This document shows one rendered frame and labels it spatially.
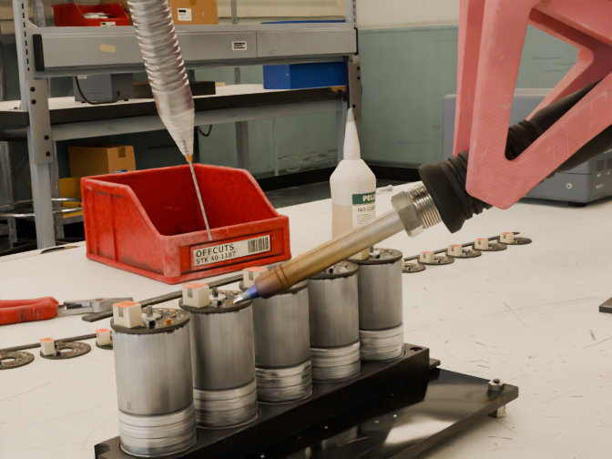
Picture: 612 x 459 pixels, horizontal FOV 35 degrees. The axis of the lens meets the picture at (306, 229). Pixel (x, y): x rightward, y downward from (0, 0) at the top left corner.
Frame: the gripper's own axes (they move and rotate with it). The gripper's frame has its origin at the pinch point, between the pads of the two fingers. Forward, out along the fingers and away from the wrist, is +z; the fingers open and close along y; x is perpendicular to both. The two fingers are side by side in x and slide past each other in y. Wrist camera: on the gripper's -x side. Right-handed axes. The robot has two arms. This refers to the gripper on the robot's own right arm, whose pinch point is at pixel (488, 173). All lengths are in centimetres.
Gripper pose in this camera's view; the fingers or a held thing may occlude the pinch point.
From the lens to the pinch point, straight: 32.0
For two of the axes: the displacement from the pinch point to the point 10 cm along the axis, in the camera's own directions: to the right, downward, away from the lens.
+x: 9.0, 4.1, 1.2
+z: -4.2, 8.9, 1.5
